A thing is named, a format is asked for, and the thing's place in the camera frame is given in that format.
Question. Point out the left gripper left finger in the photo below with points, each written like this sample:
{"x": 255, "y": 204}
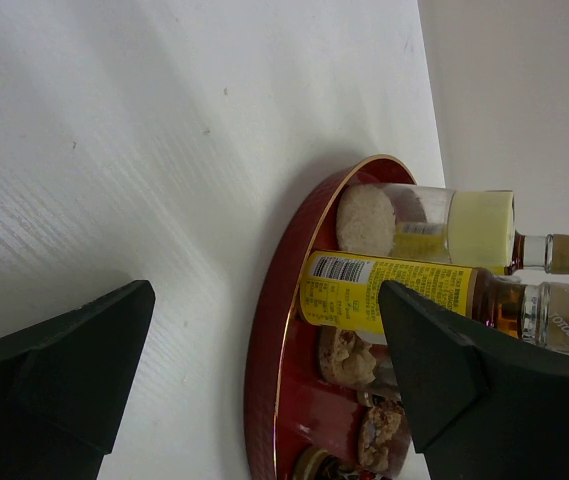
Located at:
{"x": 65, "y": 382}

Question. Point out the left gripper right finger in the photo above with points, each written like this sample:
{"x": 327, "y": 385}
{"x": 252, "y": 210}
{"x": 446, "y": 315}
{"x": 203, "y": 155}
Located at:
{"x": 480, "y": 404}

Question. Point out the black grinder salt jar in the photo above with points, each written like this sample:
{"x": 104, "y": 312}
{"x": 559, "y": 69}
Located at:
{"x": 347, "y": 360}

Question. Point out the gold cap yellow bottle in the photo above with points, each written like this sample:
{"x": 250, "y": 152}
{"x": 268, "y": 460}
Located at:
{"x": 549, "y": 253}

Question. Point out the black cap spice bottle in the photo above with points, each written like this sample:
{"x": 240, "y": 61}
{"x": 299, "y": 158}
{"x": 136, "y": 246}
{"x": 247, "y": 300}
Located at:
{"x": 317, "y": 464}

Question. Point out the cream cap spice jar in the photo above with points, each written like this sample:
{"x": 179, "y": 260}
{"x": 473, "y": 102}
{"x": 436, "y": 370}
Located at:
{"x": 470, "y": 228}

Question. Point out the yellow label brown bottle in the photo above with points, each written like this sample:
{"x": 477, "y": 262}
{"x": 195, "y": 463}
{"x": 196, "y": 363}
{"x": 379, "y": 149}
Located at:
{"x": 349, "y": 291}

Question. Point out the red round lacquer tray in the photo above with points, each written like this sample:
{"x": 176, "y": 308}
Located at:
{"x": 288, "y": 407}

